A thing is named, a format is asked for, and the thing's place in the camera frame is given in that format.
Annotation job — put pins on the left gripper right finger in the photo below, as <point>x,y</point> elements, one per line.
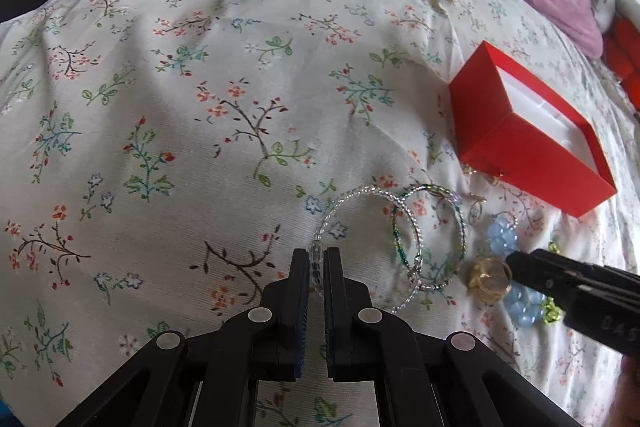
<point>336,317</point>

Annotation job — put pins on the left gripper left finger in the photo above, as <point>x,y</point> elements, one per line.
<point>294,314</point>

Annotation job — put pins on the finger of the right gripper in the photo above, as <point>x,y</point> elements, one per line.
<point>559,277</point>

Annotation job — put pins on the small gold earring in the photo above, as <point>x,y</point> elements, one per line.
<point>496,179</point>

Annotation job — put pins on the red jewelry box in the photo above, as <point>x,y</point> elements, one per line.
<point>511,125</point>

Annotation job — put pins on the floral bed sheet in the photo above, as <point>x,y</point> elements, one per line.
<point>162,159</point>

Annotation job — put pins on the orange plush toy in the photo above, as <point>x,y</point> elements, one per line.
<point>621,54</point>

